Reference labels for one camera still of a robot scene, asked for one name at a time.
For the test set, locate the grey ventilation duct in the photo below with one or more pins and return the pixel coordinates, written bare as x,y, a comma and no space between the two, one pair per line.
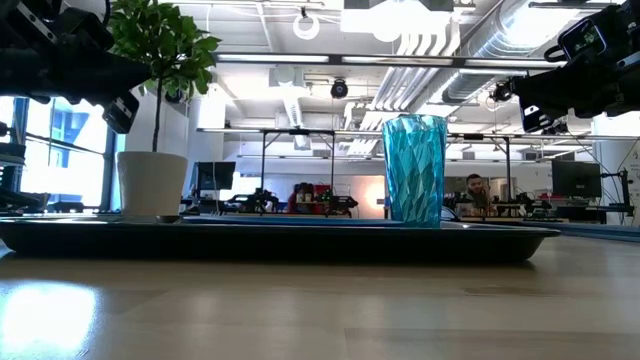
480,65

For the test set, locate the white plant pot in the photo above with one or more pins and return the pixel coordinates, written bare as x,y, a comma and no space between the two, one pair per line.
150,185

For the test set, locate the black computer monitor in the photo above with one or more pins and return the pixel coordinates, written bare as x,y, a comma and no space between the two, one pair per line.
215,176
576,178

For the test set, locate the teal faceted plastic cup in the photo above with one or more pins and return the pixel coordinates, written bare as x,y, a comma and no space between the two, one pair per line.
415,170

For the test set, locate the white and blue ball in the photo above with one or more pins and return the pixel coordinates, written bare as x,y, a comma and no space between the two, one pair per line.
450,214

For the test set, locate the black background table stand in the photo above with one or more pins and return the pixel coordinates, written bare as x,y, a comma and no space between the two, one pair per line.
333,155

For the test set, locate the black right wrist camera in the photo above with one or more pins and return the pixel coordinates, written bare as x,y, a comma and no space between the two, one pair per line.
582,39

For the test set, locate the green leafy potted plant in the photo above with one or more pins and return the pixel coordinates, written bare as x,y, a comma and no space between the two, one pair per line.
170,45

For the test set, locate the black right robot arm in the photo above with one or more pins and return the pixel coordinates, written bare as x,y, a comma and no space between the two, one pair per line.
627,50

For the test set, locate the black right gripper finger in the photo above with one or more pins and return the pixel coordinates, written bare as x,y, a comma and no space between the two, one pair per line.
535,117

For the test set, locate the long ceiling light bar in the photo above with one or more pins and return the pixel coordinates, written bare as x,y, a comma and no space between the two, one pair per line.
390,60

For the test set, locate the black ceiling dome camera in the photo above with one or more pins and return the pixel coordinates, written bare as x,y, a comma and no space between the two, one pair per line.
339,89

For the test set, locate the dark green plastic tray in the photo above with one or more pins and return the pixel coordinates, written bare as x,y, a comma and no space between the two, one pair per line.
280,242

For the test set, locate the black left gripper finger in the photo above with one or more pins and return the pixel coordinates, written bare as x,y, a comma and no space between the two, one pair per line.
121,113

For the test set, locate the person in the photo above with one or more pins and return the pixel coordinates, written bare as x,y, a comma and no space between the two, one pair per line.
302,197
475,192

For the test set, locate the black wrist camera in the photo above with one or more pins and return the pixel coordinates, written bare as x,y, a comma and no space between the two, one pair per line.
582,39
90,27

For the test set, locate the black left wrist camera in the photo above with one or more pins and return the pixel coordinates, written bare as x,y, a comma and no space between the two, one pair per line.
90,27

